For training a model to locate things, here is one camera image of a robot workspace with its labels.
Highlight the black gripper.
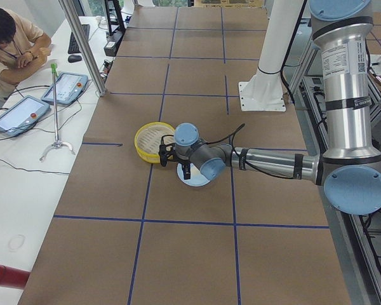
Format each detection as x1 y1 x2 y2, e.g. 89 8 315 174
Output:
175 152 191 180

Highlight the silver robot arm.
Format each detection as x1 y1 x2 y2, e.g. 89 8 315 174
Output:
170 1 381 215

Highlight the yellow round steamer basket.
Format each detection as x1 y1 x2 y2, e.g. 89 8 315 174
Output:
134 122 175 164

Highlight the light blue plate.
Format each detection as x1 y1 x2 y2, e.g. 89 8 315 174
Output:
177 163 210 187

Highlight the far teach pendant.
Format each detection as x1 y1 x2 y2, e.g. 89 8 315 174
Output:
41 72 89 105

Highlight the teach pendant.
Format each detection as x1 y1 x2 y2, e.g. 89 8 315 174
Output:
41 72 89 105
0 95 50 136

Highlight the black box device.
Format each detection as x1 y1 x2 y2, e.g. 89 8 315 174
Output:
104 31 123 57

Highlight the black computer mouse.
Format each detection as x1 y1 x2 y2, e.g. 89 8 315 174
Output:
67 54 82 63

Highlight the black keyboard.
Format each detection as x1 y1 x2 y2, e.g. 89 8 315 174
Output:
67 24 91 55

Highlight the near teach pendant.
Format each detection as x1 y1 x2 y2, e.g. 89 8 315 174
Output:
0 95 50 136

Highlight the seated person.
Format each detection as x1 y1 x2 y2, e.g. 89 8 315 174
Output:
0 8 51 94

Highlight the red cylinder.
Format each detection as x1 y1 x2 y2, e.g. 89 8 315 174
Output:
0 264 30 289

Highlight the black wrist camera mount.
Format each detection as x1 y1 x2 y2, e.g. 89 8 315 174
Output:
158 143 176 167

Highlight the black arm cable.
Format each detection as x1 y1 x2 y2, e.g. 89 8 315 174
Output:
160 123 305 179

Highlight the white pedestal column base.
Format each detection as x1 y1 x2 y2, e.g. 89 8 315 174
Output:
239 0 306 112

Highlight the green handled reacher stick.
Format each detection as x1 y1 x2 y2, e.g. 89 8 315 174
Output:
39 64 75 162

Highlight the aluminium frame post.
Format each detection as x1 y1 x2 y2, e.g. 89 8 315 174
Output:
58 0 107 97

